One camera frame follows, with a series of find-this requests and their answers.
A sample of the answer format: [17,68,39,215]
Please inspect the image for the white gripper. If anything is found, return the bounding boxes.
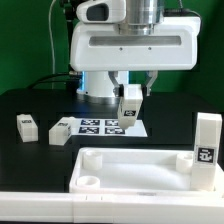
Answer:
[70,17,201,97]

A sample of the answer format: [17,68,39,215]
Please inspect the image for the white desk top tray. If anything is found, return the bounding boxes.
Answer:
[69,147,224,198]

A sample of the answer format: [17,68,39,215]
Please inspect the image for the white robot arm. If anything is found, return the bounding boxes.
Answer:
[70,0,201,104]

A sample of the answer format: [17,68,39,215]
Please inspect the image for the fiducial marker sheet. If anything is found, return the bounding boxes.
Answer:
[72,118,147,137]

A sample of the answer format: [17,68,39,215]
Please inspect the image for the white front fence bar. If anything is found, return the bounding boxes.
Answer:
[0,192,224,224]

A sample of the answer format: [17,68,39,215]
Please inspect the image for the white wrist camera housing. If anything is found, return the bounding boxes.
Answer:
[76,0,126,23]

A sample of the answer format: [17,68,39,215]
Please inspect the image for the black cable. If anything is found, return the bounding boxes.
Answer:
[26,73,81,90]

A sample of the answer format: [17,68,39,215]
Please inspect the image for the black camera stand pole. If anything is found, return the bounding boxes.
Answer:
[59,0,81,78]

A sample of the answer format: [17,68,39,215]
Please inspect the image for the white cable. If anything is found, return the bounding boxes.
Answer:
[48,0,58,90]

